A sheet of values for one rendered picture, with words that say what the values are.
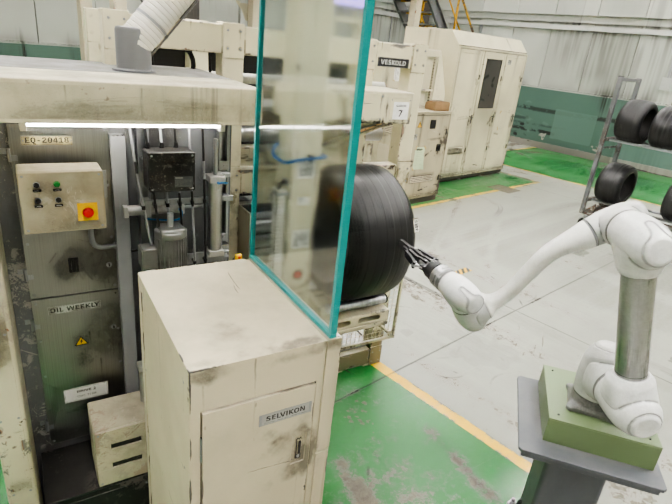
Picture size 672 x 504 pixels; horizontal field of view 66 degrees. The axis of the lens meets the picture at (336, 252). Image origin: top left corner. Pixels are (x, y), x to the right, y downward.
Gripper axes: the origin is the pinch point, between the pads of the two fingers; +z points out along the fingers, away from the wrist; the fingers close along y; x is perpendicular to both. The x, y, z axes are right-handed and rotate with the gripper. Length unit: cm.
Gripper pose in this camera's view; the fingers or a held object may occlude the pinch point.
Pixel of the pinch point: (405, 246)
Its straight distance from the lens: 206.4
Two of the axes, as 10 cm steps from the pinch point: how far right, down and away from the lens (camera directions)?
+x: -1.7, 8.6, 4.8
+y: -8.6, 1.1, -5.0
